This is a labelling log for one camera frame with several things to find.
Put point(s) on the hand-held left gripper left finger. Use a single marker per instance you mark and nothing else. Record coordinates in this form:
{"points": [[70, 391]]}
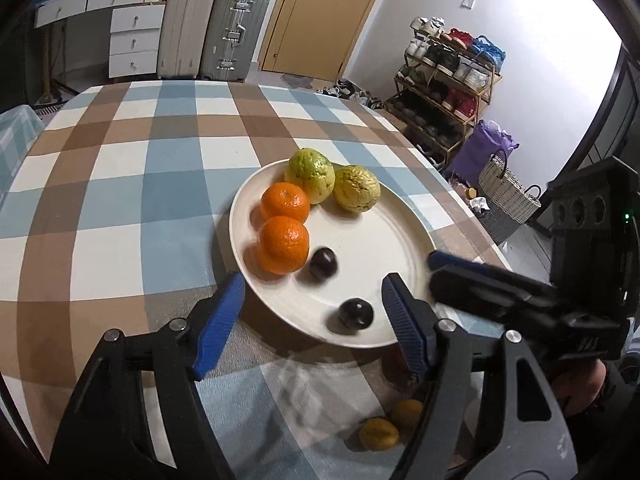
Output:
{"points": [[220, 325]]}

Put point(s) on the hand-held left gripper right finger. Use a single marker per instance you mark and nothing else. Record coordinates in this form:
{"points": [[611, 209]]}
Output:
{"points": [[405, 325]]}

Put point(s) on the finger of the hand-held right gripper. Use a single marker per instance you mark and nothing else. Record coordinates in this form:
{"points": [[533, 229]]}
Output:
{"points": [[442, 260], [490, 297]]}

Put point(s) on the dark purple plum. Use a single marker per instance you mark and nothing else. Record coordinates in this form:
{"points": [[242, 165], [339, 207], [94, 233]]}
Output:
{"points": [[323, 263], [355, 314]]}

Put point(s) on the cream round plate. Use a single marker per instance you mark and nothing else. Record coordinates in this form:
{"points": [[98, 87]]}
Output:
{"points": [[380, 245]]}

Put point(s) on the brown longan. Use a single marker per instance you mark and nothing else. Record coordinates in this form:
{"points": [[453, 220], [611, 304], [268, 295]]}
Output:
{"points": [[379, 433], [406, 414]]}

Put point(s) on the orange mandarin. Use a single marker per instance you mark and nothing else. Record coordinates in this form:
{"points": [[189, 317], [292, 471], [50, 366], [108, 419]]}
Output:
{"points": [[285, 202], [282, 245]]}

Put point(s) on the yellow guava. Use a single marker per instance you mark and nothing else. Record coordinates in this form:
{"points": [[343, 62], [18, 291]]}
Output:
{"points": [[356, 189]]}

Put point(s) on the green guava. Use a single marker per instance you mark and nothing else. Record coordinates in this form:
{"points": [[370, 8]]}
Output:
{"points": [[310, 175]]}

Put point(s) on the person's right hand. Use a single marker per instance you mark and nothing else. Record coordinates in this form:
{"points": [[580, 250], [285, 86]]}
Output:
{"points": [[580, 385]]}

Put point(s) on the dark grey woven basket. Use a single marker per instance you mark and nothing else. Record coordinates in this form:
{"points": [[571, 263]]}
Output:
{"points": [[502, 227]]}

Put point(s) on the white woven basket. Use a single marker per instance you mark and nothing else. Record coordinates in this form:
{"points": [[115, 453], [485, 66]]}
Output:
{"points": [[507, 190]]}

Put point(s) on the purple bag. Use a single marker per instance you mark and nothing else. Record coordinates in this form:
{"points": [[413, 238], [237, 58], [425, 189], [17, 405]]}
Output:
{"points": [[475, 152]]}

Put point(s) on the brown blue checkered tablecloth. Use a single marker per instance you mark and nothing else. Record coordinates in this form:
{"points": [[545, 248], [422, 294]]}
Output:
{"points": [[125, 185]]}

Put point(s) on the wooden shoe rack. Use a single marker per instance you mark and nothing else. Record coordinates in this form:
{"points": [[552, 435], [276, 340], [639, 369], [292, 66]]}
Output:
{"points": [[492, 85]]}

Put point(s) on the scattered pile of sneakers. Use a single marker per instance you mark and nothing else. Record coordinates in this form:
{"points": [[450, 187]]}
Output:
{"points": [[352, 94]]}

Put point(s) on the rows of assorted sneakers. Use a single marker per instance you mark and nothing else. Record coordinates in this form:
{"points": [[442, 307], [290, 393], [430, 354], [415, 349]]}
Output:
{"points": [[445, 60]]}

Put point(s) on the blue mesh bag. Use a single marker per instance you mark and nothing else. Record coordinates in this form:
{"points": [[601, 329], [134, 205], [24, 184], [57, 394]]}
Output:
{"points": [[487, 49]]}

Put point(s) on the grey floor mat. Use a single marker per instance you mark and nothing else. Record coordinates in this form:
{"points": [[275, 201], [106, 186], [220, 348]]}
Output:
{"points": [[296, 81]]}

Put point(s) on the yellow wooden door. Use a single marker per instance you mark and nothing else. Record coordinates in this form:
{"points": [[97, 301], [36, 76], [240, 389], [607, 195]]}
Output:
{"points": [[320, 20]]}

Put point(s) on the grey suitcase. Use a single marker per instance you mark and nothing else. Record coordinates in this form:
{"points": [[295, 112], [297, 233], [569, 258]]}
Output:
{"points": [[235, 32]]}

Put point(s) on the beige suitcase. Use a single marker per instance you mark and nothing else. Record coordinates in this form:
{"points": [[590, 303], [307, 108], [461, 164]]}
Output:
{"points": [[187, 27]]}

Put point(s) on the white desk with drawers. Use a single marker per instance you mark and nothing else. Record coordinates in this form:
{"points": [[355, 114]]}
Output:
{"points": [[135, 35]]}

